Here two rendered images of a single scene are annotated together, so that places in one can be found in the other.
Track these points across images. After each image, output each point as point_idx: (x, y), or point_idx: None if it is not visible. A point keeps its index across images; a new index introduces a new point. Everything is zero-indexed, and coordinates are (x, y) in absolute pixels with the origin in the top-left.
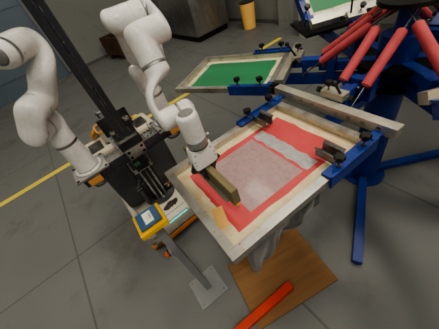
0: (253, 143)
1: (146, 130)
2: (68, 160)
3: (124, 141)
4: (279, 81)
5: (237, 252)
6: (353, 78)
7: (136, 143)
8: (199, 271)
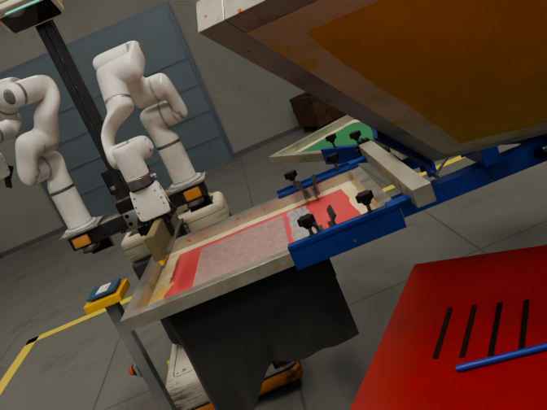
0: (277, 220)
1: (207, 213)
2: (59, 211)
3: (123, 200)
4: None
5: (131, 314)
6: None
7: None
8: None
